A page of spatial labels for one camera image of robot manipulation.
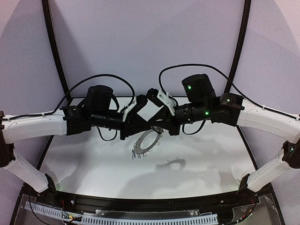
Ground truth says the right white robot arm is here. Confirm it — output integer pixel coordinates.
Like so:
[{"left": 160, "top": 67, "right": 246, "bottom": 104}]
[{"left": 146, "top": 74, "right": 300, "bottom": 193}]

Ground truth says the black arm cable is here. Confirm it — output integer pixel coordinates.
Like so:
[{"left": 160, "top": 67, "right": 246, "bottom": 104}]
[
  {"left": 158, "top": 64, "right": 300, "bottom": 118},
  {"left": 0, "top": 74, "right": 136, "bottom": 118}
]

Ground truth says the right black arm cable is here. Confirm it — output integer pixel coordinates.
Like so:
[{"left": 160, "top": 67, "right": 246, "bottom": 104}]
[{"left": 158, "top": 64, "right": 300, "bottom": 118}]

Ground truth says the left black frame post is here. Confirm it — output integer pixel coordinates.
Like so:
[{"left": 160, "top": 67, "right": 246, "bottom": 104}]
[{"left": 41, "top": 0, "right": 69, "bottom": 95}]

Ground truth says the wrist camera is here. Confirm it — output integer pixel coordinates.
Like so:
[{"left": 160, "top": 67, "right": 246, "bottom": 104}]
[
  {"left": 146, "top": 88, "right": 163, "bottom": 107},
  {"left": 132, "top": 95, "right": 148, "bottom": 113}
]

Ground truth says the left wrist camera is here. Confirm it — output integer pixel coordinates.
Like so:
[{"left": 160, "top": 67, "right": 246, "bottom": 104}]
[{"left": 132, "top": 95, "right": 148, "bottom": 113}]

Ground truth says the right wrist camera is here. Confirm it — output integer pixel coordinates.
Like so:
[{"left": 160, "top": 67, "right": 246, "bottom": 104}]
[{"left": 146, "top": 88, "right": 163, "bottom": 107}]

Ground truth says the white slotted cable duct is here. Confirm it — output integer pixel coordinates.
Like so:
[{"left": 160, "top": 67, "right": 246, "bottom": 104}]
[{"left": 22, "top": 201, "right": 218, "bottom": 225}]

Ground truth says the black frame post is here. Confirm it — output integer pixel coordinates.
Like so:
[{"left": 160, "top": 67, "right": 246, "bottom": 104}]
[
  {"left": 41, "top": 0, "right": 69, "bottom": 95},
  {"left": 228, "top": 0, "right": 251, "bottom": 82}
]

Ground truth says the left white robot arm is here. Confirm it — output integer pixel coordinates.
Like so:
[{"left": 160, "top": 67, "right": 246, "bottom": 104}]
[{"left": 0, "top": 85, "right": 150, "bottom": 193}]

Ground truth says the metal ring plate with keyrings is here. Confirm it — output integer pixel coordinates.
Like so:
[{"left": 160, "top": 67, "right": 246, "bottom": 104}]
[{"left": 132, "top": 127, "right": 163, "bottom": 159}]

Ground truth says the black front frame rail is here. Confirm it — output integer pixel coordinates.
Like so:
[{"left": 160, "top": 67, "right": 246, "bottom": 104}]
[{"left": 57, "top": 191, "right": 242, "bottom": 212}]

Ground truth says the right black frame post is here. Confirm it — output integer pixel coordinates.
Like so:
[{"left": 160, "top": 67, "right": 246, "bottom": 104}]
[{"left": 228, "top": 0, "right": 251, "bottom": 82}]

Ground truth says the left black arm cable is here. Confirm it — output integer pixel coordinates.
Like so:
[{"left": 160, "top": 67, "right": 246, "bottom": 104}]
[{"left": 0, "top": 74, "right": 136, "bottom": 118}]

